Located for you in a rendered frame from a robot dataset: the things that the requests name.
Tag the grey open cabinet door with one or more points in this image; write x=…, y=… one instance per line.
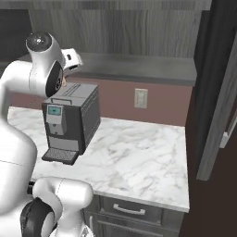
x=216, y=117

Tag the tan wooden utensil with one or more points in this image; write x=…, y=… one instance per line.
x=64, y=81

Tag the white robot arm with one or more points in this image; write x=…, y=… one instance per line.
x=18, y=154

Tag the white wall outlet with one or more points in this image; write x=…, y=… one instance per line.
x=140, y=98

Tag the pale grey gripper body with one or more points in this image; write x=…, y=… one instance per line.
x=75, y=64

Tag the grey black coffee machine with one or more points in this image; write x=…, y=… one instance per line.
x=74, y=117

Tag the grey wood wall cabinet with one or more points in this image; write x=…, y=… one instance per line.
x=129, y=34

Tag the grey drawer front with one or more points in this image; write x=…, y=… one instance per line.
x=154, y=213

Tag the grey base cabinet door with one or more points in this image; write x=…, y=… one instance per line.
x=123, y=230

